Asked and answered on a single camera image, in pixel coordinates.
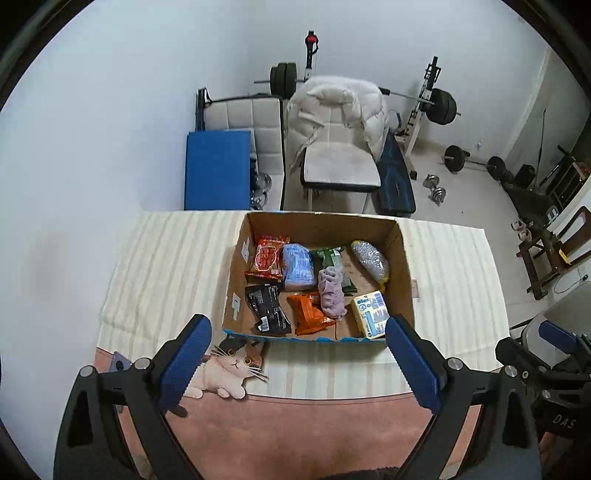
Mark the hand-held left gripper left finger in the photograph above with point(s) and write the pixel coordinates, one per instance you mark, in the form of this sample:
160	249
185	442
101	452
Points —
184	364

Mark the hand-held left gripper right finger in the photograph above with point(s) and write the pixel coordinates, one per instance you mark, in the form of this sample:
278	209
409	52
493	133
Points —
413	364

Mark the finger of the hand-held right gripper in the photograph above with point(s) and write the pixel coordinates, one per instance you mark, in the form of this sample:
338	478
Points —
559	338

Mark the yellow blue carton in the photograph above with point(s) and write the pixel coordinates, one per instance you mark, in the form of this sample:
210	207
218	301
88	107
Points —
371	314

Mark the cardboard box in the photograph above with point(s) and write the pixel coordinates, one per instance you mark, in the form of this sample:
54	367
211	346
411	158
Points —
401	277

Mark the black snack packet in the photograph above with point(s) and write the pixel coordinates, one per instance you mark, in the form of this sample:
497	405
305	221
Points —
268	307

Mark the purple plush toy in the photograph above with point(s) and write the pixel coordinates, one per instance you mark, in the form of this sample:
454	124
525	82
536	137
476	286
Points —
331	290

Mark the yellow and silver snack packet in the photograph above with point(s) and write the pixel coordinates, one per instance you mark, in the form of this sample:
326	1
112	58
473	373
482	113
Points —
369	258

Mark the orange snack packet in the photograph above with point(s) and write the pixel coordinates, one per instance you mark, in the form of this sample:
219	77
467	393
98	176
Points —
309	314

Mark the red snack packet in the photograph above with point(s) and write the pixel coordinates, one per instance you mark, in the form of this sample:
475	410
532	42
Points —
267	258

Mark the green snack packet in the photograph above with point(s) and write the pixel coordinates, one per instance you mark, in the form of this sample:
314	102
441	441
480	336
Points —
328	256

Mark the light blue tissue pack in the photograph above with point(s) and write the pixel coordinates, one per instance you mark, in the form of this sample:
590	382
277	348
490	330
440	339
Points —
298	265

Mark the grey padded chair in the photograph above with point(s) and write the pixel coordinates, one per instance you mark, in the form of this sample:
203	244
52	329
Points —
538	334

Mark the blue smartphone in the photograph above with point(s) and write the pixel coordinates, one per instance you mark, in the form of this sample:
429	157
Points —
120	362

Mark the small pink card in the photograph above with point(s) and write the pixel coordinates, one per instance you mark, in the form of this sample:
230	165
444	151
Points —
416	290

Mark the dark wooden chair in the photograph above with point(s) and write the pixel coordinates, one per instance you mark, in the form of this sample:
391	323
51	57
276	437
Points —
545	258

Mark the dark fleece clothing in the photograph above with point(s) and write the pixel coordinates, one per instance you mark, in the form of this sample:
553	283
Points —
360	474

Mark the black speaker box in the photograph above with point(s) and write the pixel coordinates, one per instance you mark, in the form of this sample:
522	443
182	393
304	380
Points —
524	175

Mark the black weight bench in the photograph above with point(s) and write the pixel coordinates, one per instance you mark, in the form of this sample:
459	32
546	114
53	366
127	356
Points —
395	184

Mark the blue folded mat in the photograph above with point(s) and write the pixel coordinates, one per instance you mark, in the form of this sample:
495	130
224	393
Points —
217	170

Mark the short barbell with black plates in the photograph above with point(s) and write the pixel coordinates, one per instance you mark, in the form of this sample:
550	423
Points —
455	158

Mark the white upholstered chair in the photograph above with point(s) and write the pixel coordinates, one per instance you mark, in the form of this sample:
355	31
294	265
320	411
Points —
339	166

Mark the white tufted chair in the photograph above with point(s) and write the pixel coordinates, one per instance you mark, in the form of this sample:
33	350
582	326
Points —
240	115

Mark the long barbell with black plates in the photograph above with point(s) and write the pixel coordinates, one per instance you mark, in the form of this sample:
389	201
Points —
443	106

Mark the white padded jacket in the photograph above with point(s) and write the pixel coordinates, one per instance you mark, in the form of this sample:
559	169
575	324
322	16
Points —
332	101

